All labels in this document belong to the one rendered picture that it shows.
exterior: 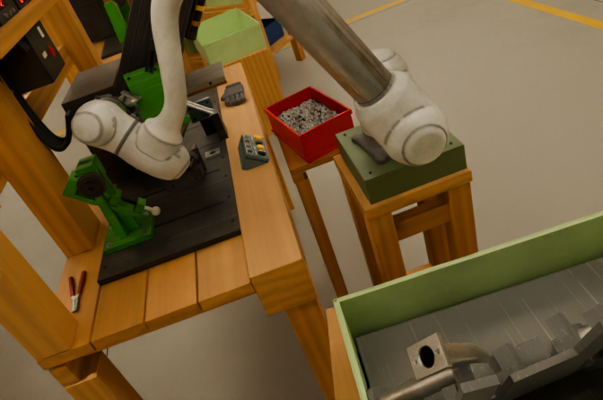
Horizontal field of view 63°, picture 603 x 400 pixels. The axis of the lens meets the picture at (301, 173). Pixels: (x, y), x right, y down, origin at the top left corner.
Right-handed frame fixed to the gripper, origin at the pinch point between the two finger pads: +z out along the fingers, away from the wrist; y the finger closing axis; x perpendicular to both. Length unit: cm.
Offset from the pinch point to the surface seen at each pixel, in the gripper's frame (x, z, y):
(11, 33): -9.7, -24.0, 27.6
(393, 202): -12, -34, -79
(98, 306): 45, -38, -18
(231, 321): 87, 46, -72
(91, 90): 3.8, 12.3, 13.2
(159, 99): -4.2, 4.4, -8.1
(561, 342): -16, -101, -82
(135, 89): -3.9, 4.3, -0.2
